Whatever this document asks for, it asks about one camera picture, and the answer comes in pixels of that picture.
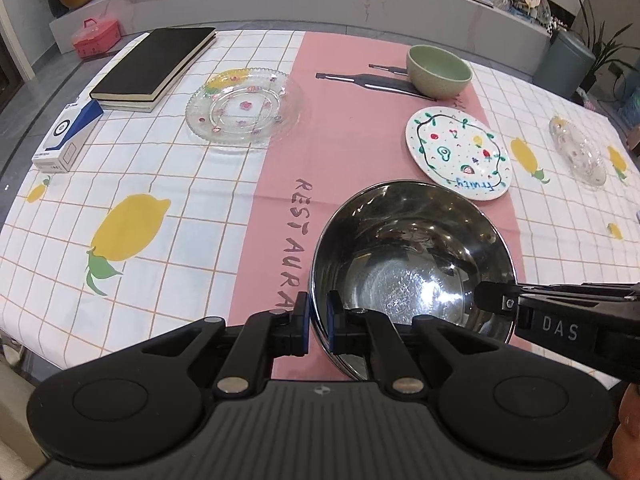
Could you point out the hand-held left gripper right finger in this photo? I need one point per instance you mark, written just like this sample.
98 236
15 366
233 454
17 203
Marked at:
334 325

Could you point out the small clear glass plate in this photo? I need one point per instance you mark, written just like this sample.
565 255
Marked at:
579 152

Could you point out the long-leaf potted plant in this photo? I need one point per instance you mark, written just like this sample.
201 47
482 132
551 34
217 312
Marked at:
602 45

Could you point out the white and blue box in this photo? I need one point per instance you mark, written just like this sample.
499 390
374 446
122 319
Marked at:
65 137

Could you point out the black notebook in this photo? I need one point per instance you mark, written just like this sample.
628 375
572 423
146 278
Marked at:
150 62

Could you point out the patterned glass dish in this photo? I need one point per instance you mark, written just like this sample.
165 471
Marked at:
541 10

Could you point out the stainless steel bowl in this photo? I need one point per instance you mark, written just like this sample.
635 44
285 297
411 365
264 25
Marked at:
400 270

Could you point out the grey round trash can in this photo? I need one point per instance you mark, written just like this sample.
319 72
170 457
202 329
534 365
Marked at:
567 62

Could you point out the flowered clear glass plate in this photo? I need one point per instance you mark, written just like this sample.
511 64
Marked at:
245 107

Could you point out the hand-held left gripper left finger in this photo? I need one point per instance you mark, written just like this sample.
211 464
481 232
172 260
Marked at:
300 325

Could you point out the white fruit-painted plate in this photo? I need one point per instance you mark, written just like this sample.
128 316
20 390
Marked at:
457 152

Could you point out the lemon-print checked tablecloth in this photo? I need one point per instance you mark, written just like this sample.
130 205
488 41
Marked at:
200 210

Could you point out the green ceramic bowl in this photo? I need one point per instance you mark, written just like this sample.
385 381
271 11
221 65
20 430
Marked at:
440 72

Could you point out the pink plastic basket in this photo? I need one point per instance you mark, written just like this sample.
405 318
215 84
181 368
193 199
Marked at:
95 37

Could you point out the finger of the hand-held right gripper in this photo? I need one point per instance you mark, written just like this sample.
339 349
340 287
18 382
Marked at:
492 297

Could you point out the marble counter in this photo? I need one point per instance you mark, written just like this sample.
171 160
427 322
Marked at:
300 5

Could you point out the person's right hand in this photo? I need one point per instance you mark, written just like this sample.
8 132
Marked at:
631 430

